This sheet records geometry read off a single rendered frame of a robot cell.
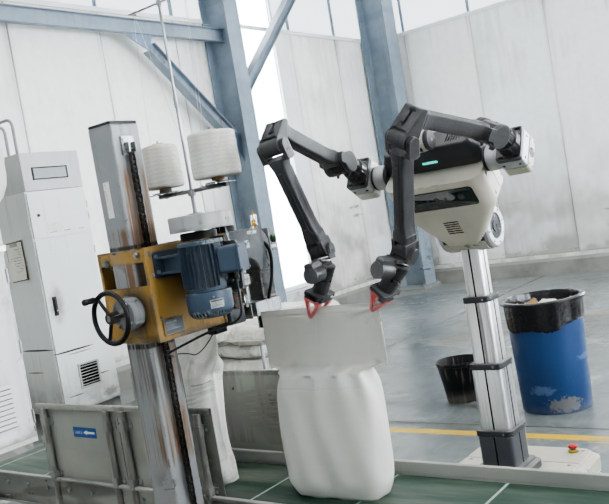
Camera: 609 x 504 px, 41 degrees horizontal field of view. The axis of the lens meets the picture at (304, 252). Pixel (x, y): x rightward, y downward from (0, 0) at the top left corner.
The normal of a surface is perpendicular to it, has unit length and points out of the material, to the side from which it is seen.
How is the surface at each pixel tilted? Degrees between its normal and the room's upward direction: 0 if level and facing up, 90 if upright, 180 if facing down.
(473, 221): 130
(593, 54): 90
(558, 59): 90
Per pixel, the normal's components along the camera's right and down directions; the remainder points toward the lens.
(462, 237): -0.35, 0.74
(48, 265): 0.79, -0.10
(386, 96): -0.60, 0.14
